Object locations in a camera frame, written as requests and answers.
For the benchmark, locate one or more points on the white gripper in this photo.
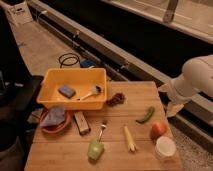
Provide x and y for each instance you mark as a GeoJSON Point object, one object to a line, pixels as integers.
{"type": "Point", "coordinates": [175, 104]}

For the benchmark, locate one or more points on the green chili pepper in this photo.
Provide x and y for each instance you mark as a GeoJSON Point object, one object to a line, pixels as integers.
{"type": "Point", "coordinates": [147, 116]}

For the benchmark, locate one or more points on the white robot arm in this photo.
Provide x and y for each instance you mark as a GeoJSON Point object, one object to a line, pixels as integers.
{"type": "Point", "coordinates": [196, 77]}

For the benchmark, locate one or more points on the light green bell pepper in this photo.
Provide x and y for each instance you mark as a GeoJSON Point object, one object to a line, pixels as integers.
{"type": "Point", "coordinates": [95, 150]}

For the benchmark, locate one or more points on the yellow plastic tray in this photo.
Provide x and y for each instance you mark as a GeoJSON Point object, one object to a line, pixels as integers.
{"type": "Point", "coordinates": [81, 80]}

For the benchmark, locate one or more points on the orange tomato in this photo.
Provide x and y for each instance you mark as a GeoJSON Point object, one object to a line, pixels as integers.
{"type": "Point", "coordinates": [158, 129]}

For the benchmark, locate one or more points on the white round container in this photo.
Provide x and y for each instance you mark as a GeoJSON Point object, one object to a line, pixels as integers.
{"type": "Point", "coordinates": [165, 148]}

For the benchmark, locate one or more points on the wooden cutting board table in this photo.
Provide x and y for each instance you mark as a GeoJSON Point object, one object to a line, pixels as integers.
{"type": "Point", "coordinates": [67, 151]}

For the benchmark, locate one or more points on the brown dried clump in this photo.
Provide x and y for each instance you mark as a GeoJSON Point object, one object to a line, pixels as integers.
{"type": "Point", "coordinates": [117, 98]}

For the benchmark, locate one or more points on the yellow corn cob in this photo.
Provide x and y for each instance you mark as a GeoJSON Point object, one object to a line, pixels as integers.
{"type": "Point", "coordinates": [130, 141]}

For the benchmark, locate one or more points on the metal fork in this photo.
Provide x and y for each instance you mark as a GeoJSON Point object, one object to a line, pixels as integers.
{"type": "Point", "coordinates": [103, 127]}

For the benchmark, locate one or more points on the white dish brush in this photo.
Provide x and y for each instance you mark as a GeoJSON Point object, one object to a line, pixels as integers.
{"type": "Point", "coordinates": [95, 90]}

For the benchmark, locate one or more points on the blue object on floor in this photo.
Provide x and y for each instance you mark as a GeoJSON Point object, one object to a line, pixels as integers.
{"type": "Point", "coordinates": [87, 64]}

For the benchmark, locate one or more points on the brown rectangular block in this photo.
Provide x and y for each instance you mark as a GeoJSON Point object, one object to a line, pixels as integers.
{"type": "Point", "coordinates": [81, 123]}

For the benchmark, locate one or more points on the blue sponge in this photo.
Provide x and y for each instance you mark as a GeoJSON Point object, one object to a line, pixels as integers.
{"type": "Point", "coordinates": [66, 91]}

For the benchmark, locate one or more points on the blue grey cloth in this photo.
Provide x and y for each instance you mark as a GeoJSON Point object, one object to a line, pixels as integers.
{"type": "Point", "coordinates": [55, 116]}

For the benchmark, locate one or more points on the orange bowl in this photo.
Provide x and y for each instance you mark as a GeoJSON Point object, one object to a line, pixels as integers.
{"type": "Point", "coordinates": [56, 128]}

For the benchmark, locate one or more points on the black chair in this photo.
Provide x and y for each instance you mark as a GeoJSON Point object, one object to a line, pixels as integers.
{"type": "Point", "coordinates": [19, 89]}

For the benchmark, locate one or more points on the white box on floor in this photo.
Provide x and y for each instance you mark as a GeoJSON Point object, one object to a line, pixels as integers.
{"type": "Point", "coordinates": [19, 14]}

